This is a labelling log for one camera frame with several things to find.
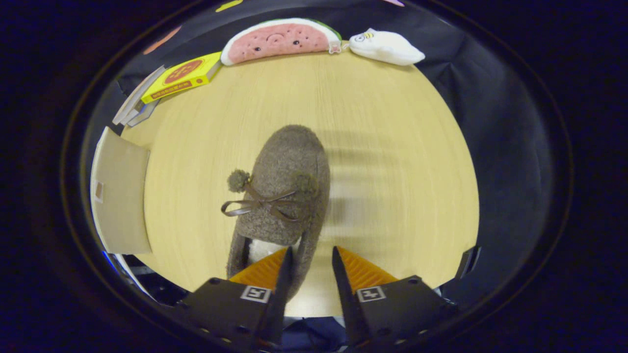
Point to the white plush toy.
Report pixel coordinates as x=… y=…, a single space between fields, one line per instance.
x=387 y=48

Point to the beige book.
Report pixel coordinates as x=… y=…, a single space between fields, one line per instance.
x=135 y=98

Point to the blue book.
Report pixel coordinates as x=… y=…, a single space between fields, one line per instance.
x=146 y=115

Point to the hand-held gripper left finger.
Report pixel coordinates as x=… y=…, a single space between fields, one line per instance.
x=282 y=294

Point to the brown fuzzy shoe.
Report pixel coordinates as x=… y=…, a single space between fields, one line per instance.
x=289 y=162

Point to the yellow book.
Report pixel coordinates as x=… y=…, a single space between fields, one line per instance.
x=181 y=78

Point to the watermelon slice plush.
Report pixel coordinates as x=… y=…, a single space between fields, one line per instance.
x=279 y=39

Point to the beige fabric storage box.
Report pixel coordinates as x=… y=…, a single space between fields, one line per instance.
x=120 y=196

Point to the black backdrop cloth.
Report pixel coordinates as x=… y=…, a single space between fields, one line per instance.
x=490 y=122

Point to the black bracket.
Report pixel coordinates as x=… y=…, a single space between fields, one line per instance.
x=468 y=262

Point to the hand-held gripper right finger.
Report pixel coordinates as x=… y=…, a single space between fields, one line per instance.
x=346 y=294

